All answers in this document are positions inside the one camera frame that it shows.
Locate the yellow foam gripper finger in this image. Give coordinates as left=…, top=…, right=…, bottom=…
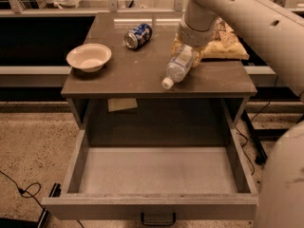
left=170, top=34, right=183, bottom=56
left=191, top=47, right=205, bottom=67

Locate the clear plastic water bottle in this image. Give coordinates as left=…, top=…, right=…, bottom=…
left=161, top=45, right=194, bottom=89

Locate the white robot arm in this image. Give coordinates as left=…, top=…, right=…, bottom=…
left=178, top=0, right=304, bottom=228

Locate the brown cabinet with top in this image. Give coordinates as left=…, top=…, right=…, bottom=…
left=62, top=11, right=257, bottom=147

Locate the open grey top drawer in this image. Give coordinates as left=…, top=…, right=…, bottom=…
left=42, top=99, right=259, bottom=221

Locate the yellow brown chip bag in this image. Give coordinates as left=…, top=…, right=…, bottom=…
left=203, top=18, right=249, bottom=60

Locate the blue soda can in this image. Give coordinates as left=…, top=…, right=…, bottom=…
left=124, top=23, right=153, bottom=49

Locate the paper label under tabletop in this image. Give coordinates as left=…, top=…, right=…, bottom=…
left=107, top=98, right=138, bottom=112

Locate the white paper bowl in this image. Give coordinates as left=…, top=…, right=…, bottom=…
left=66, top=44, right=112, bottom=72

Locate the black stand leg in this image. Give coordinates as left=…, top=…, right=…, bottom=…
left=241, top=111, right=268, bottom=165

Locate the black device on floor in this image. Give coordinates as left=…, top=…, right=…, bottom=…
left=0, top=182, right=63, bottom=228

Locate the black drawer handle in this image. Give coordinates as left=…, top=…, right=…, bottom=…
left=141, top=213, right=177, bottom=227

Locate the black floor cable left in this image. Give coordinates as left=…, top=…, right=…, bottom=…
left=0, top=169, right=46, bottom=209

